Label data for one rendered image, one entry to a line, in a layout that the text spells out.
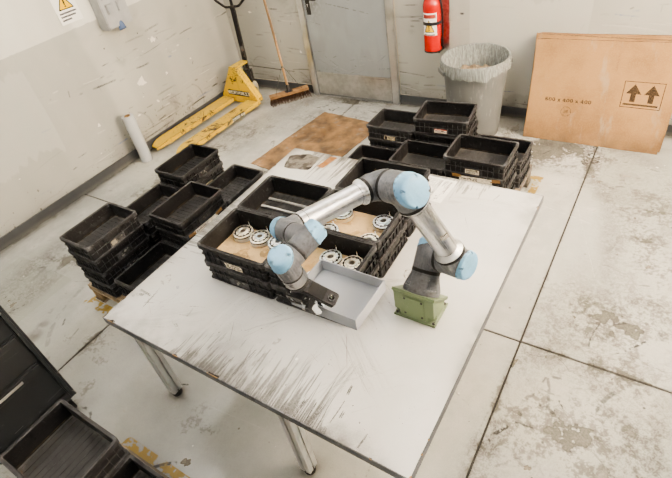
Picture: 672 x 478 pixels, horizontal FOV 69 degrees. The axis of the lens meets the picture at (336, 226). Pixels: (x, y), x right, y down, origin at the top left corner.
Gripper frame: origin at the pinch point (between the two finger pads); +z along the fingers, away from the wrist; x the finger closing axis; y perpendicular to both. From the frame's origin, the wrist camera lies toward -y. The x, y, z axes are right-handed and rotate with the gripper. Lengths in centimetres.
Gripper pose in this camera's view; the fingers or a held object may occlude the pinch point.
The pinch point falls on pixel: (322, 310)
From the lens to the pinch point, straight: 167.9
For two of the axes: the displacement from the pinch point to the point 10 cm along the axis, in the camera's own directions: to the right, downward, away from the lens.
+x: -4.1, 8.0, -4.3
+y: -8.7, -1.9, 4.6
